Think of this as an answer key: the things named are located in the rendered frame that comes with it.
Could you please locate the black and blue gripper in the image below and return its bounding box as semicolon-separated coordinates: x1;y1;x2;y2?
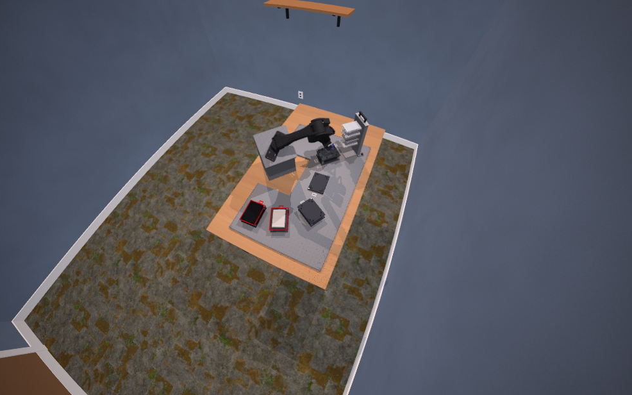
320;139;336;151

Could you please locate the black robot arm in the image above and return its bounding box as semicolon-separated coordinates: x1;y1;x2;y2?
265;118;335;162

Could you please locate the white multiwell plate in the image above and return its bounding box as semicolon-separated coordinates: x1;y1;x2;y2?
341;121;362;133

